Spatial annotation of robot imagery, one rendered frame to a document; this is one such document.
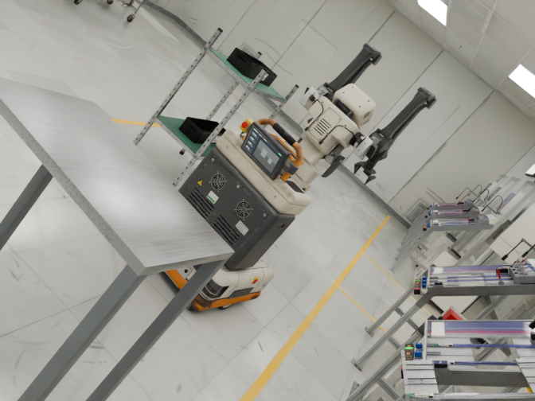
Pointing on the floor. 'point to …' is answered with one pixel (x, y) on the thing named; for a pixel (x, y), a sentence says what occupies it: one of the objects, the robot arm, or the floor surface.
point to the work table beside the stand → (107, 218)
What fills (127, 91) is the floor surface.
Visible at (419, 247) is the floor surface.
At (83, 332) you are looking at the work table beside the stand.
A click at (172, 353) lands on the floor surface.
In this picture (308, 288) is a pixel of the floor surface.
